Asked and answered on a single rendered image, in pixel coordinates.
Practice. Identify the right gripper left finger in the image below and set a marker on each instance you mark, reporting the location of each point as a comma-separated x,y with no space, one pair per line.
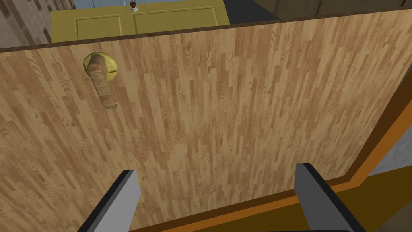
112,206

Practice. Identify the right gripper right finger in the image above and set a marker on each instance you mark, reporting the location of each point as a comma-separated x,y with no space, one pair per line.
317,201

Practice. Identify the light wooden door leaf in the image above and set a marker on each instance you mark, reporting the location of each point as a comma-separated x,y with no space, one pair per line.
206,122

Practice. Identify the yellow panelled door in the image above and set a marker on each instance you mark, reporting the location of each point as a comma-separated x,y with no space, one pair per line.
138,22

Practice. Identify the dark red door knob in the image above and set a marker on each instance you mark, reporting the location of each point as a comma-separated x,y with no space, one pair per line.
133,5

